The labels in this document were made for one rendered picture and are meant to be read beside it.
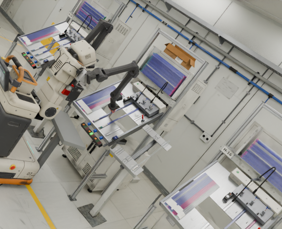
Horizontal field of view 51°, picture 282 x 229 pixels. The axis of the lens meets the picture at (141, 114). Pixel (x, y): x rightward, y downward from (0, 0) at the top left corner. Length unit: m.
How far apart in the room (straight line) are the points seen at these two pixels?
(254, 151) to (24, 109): 1.94
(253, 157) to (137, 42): 3.40
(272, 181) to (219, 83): 2.21
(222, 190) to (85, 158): 1.57
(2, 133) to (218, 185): 1.83
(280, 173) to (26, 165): 2.14
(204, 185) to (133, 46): 3.42
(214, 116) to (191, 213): 2.22
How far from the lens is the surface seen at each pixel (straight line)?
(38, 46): 4.17
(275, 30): 4.73
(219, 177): 2.86
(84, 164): 3.50
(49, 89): 2.68
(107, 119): 3.12
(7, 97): 2.38
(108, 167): 3.29
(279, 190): 2.79
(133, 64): 2.70
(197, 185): 2.74
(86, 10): 4.32
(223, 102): 4.55
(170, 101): 3.18
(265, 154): 2.80
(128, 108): 3.23
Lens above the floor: 1.70
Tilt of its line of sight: 12 degrees down
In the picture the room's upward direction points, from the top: 37 degrees clockwise
